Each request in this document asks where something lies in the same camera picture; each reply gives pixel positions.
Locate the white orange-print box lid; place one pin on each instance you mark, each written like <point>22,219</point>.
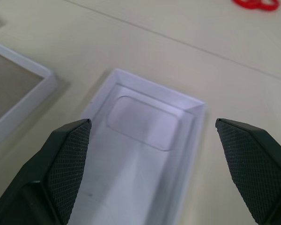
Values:
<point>14,58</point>

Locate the red scissors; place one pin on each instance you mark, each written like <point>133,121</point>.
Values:
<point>246,4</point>

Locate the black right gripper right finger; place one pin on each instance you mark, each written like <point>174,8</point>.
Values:
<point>255,168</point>

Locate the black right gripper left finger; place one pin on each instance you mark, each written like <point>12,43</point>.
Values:
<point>49,178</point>

